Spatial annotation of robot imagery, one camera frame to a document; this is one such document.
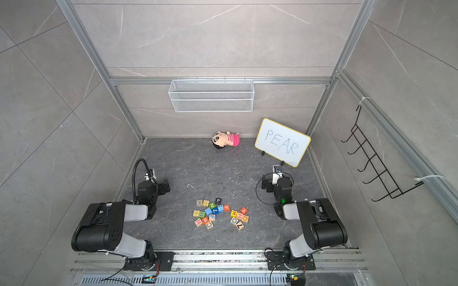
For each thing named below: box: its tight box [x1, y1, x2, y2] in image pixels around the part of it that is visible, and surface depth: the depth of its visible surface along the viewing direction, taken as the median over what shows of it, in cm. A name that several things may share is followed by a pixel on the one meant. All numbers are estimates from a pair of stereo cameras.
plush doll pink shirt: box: [212, 131, 241, 149], surface depth 113 cm
